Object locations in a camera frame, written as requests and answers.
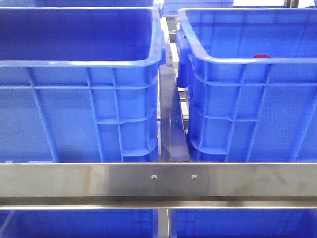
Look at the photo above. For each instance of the red mushroom push button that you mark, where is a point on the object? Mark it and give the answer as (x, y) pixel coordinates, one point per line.
(262, 56)

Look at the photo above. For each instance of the steel shelf centre divider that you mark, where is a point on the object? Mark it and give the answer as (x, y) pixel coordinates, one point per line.
(173, 139)

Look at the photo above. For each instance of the blue crate front left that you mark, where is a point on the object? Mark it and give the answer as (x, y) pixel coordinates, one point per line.
(79, 84)

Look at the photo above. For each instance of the blue crate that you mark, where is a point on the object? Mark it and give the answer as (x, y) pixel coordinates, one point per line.
(79, 84)
(134, 223)
(244, 223)
(81, 3)
(245, 109)
(171, 7)

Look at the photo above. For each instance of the blue crate front right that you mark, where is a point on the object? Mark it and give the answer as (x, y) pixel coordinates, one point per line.
(245, 109)

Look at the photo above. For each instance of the blue crate lower right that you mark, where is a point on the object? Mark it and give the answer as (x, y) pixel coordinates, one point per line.
(244, 223)

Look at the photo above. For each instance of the blue crate rear right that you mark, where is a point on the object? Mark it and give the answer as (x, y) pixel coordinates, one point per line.
(171, 7)

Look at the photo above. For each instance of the blue crate lower left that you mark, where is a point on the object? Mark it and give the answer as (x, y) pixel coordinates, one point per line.
(134, 223)

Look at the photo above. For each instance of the blue crate rear left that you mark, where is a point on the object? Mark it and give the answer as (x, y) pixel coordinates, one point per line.
(81, 3)

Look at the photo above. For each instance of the steel shelf front rail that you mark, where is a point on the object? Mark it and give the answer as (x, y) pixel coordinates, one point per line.
(171, 185)

